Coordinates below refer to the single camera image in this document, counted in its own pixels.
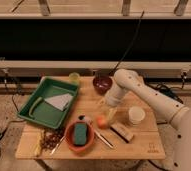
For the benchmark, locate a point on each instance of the orange apple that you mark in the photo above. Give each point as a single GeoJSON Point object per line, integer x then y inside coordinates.
{"type": "Point", "coordinates": [101, 122]}

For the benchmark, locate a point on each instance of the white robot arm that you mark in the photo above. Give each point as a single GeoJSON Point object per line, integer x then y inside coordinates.
{"type": "Point", "coordinates": [176, 114]}

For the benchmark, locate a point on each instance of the dark red bowl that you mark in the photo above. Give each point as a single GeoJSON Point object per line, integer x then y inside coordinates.
{"type": "Point", "coordinates": [102, 84]}

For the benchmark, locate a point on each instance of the yellow corn cob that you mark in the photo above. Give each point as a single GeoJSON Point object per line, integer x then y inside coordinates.
{"type": "Point", "coordinates": [38, 148]}

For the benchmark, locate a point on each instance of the small yellow-green cup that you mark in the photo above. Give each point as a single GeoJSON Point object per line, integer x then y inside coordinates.
{"type": "Point", "coordinates": [74, 78]}

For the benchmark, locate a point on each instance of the orange bowl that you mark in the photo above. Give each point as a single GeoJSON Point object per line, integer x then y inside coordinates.
{"type": "Point", "coordinates": [69, 138]}

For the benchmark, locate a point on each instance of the green plastic tray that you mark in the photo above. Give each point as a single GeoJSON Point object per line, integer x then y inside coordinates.
{"type": "Point", "coordinates": [37, 111]}

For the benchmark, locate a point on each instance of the silver utensil near beads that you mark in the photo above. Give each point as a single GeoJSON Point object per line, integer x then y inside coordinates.
{"type": "Point", "coordinates": [52, 152]}

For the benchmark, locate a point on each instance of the green sponge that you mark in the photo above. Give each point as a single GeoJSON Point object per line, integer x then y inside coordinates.
{"type": "Point", "coordinates": [80, 134]}

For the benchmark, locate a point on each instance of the silver knife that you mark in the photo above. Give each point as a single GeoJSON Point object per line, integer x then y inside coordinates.
{"type": "Point", "coordinates": [102, 138]}

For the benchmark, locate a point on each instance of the black and white small object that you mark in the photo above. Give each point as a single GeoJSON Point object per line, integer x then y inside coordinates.
{"type": "Point", "coordinates": [86, 119]}

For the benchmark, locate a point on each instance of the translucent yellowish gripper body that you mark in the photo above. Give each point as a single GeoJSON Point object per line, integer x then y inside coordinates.
{"type": "Point", "coordinates": [108, 110]}

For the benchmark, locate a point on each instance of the white paper cup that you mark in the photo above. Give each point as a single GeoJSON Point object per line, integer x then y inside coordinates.
{"type": "Point", "coordinates": [136, 114]}

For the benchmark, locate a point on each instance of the white folded paper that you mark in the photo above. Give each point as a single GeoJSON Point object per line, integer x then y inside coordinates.
{"type": "Point", "coordinates": [59, 102]}

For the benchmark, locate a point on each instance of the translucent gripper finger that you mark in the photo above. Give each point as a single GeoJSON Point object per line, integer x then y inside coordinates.
{"type": "Point", "coordinates": [111, 115]}
{"type": "Point", "coordinates": [103, 111]}

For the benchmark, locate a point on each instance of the wooden block brush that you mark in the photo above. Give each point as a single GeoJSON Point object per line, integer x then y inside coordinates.
{"type": "Point", "coordinates": [122, 131]}

